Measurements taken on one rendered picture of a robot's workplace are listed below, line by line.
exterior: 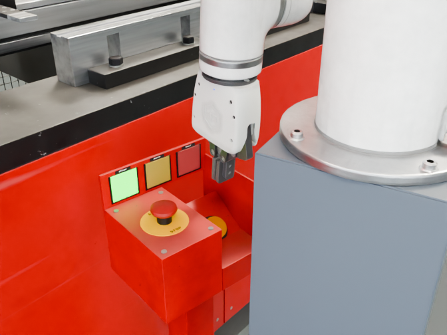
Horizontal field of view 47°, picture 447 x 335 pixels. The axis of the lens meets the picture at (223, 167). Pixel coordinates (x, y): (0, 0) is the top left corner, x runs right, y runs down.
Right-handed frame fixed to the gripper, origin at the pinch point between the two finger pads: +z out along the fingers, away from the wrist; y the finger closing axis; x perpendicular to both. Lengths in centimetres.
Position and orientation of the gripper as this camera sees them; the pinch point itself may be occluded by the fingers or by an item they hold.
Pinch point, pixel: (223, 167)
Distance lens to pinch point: 77.4
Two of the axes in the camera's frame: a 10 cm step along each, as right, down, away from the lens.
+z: -0.6, 8.3, 5.5
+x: 7.6, -3.2, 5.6
